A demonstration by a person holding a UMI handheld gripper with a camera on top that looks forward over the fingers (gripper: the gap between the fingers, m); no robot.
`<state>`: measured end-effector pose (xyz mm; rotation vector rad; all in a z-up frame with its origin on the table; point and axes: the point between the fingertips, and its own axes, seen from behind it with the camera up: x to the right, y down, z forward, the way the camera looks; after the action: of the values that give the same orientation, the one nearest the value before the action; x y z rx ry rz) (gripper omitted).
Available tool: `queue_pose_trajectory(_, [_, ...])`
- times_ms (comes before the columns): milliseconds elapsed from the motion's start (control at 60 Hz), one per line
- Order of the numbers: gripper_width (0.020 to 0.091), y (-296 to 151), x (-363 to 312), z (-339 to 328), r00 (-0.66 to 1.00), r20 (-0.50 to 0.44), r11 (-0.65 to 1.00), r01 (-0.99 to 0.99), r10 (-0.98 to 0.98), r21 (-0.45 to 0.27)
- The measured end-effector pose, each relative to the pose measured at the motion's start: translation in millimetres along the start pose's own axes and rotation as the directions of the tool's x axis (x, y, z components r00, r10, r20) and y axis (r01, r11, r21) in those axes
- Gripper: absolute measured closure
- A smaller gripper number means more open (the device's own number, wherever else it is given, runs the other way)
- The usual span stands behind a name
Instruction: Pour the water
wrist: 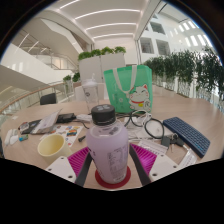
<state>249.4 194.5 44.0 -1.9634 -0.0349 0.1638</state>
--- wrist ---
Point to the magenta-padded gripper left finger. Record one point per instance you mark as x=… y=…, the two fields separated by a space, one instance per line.
x=61 y=168

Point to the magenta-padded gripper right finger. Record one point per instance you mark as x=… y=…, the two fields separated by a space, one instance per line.
x=165 y=166

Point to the purple drink bottle black cap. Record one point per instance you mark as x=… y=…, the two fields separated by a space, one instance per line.
x=107 y=146

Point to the pale yellow mug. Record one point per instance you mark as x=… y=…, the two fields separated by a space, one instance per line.
x=53 y=148

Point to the silver foil packet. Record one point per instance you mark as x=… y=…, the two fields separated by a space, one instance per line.
x=188 y=160

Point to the white printed packet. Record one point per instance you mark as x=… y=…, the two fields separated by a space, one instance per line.
x=151 y=145

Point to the colourful sticker sheet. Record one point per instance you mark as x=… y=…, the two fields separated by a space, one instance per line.
x=68 y=131

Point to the dark blue keyboard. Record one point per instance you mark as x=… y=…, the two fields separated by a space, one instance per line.
x=186 y=135

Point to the open booklet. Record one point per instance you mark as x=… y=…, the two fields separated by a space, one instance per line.
x=46 y=123

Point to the teal small stick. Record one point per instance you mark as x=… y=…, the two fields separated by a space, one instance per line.
x=23 y=137

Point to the black small device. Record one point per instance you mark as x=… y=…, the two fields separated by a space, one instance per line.
x=65 y=117

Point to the black flat case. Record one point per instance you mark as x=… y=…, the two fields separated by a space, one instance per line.
x=33 y=124

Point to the flat round red coaster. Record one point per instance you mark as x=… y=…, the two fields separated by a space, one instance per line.
x=113 y=185

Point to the white charger block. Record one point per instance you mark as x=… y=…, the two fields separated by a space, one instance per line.
x=83 y=117

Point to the white computer mouse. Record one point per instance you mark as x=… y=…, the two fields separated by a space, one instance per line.
x=14 y=138

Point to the white power strip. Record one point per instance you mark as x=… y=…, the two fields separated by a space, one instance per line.
x=7 y=136

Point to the black chair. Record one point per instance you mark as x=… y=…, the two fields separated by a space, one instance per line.
x=48 y=98

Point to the white chair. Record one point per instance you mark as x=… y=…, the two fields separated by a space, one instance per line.
x=78 y=93

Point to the clear shaker bottle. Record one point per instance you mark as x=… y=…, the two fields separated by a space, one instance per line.
x=90 y=91

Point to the green tote bag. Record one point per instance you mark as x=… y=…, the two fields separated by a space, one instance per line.
x=128 y=88

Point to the wooden planter with plant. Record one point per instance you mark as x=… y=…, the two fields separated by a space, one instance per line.
x=76 y=77

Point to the hedge of green plants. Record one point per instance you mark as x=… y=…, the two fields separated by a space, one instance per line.
x=186 y=66

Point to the white cabinet with plants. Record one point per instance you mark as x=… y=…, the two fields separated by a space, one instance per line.
x=100 y=65

